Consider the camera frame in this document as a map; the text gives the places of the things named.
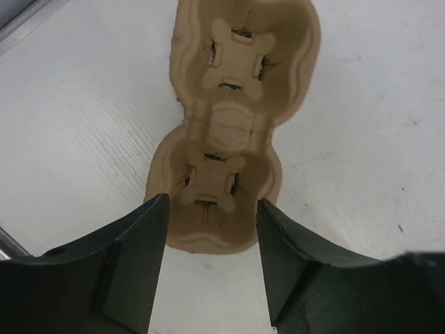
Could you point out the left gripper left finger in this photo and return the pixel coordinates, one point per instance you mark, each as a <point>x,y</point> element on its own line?
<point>103,282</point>

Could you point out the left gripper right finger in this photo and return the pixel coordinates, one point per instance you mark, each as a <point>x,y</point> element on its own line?
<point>315,286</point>

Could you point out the brown cardboard cup carrier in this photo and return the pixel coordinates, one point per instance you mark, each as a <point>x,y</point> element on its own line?
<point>239,69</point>

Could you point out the aluminium frame rail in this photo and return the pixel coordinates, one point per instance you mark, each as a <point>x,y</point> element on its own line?
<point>28,17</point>

